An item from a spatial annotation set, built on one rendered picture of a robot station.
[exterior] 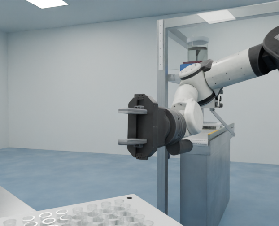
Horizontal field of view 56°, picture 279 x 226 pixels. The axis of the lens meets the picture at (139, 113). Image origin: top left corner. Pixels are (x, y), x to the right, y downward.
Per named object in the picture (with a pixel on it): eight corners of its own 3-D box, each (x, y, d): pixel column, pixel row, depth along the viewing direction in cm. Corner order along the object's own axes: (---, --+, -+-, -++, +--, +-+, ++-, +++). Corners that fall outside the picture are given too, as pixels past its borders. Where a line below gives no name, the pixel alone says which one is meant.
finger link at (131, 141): (130, 140, 44) (147, 138, 49) (114, 139, 45) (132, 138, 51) (130, 149, 44) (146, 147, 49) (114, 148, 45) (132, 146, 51)
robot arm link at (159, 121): (162, 92, 48) (184, 98, 58) (118, 94, 53) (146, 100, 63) (161, 161, 47) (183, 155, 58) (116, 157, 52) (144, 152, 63)
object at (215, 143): (210, 155, 175) (210, 140, 175) (170, 152, 188) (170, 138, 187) (234, 135, 291) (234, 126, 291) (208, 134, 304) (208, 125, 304)
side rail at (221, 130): (210, 139, 173) (210, 134, 173) (207, 138, 173) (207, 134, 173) (234, 125, 291) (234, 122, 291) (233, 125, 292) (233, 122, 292)
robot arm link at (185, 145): (176, 102, 59) (192, 106, 69) (137, 116, 64) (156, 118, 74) (191, 151, 57) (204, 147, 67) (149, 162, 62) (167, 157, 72)
